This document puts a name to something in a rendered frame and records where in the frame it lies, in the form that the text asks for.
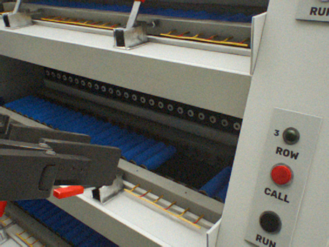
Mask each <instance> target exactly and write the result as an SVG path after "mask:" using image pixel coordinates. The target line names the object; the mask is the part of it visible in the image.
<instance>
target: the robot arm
mask: <svg viewBox="0 0 329 247"><path fill-rule="evenodd" d="M9 119H10V115H6V114H2V113H0V201H12V200H22V199H46V198H49V197H50V196H51V193H52V187H53V186H112V183H113V180H114V177H115V174H116V171H117V168H118V163H119V159H120V156H121V153H122V149H119V148H117V147H114V146H106V145H97V144H90V140H91V137H90V136H89V135H85V134H81V133H74V132H68V131H61V130H53V129H46V128H39V127H35V126H28V125H17V124H14V123H10V124H9V127H8V130H7V131H6V129H7V126H8V123H9Z"/></svg>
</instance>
